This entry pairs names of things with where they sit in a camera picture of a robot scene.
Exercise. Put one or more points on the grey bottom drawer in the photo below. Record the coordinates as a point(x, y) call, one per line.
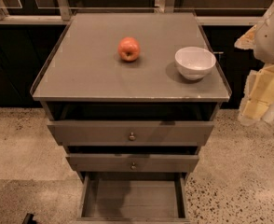
point(133, 198)

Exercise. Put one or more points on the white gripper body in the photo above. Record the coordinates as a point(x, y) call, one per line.
point(272, 37)

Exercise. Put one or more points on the white ceramic bowl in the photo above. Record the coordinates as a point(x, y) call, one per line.
point(194, 63)

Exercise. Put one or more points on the black object on floor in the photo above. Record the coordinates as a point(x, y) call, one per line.
point(29, 219)

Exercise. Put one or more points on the grey drawer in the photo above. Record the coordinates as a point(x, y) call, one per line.
point(161, 124)
point(134, 159)
point(133, 198)

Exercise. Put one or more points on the grey middle drawer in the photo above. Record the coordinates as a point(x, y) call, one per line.
point(134, 159)

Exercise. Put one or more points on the red apple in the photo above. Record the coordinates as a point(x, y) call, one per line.
point(128, 49)

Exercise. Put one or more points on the grey drawer cabinet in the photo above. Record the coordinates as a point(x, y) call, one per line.
point(86, 67)

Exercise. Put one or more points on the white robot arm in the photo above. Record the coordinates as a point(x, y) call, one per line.
point(258, 101)

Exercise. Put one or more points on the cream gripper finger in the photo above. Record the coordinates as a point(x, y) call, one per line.
point(258, 95)
point(246, 41)

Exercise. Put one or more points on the grey top drawer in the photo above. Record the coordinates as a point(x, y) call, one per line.
point(161, 124)

